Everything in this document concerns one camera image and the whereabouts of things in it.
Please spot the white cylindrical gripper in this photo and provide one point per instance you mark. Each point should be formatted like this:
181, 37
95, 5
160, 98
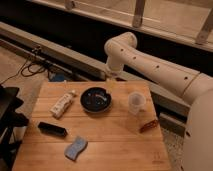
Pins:
112, 75

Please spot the dark ceramic bowl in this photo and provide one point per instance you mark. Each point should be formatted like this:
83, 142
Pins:
95, 100

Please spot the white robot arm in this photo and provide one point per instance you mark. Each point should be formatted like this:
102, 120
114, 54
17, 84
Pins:
192, 86

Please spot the translucent plastic cup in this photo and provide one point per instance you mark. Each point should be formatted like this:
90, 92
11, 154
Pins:
136, 102

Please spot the blue object on floor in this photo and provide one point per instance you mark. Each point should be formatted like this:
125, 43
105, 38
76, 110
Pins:
57, 78

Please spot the wooden table board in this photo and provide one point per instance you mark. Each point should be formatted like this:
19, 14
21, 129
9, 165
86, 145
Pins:
114, 140

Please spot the white tube bottle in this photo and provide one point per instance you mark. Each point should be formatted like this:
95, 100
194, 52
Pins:
62, 104

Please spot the blue sponge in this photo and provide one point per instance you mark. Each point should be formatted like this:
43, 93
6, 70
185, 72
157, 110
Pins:
73, 150

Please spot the black rectangular box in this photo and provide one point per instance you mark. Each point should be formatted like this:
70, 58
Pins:
52, 129

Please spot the black chair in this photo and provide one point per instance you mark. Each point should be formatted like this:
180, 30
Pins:
9, 119

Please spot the metal window rail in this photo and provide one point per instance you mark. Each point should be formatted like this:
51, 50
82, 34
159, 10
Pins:
92, 67

